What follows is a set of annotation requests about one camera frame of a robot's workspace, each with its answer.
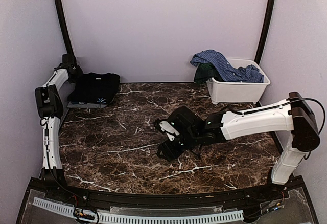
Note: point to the black left frame post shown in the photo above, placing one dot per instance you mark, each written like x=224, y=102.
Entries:
x=64, y=17

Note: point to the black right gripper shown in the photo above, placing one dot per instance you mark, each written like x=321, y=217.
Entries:
x=170, y=153

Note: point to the black aluminium front rail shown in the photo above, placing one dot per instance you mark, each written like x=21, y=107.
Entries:
x=247, y=198

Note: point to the dark green plaid garment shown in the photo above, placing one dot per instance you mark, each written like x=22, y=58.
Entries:
x=204, y=72

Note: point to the black frame post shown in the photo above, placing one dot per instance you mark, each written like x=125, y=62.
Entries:
x=264, y=31
x=64, y=17

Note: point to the white slotted cable duct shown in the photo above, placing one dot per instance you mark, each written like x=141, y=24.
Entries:
x=141, y=215

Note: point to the black right frame post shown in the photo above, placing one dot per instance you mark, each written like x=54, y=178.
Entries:
x=264, y=31

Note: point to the blue checked shirt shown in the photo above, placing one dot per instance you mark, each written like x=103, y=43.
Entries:
x=227, y=72

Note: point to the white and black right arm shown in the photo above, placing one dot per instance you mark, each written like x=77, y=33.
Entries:
x=292, y=114

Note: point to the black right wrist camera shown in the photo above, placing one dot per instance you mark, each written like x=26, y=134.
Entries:
x=181, y=124

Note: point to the white plastic laundry bin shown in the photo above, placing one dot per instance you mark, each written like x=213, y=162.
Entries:
x=237, y=92

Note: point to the black t-shirt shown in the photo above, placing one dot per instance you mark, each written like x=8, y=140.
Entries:
x=95, y=88

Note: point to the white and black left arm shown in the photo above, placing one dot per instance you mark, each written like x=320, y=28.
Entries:
x=50, y=109

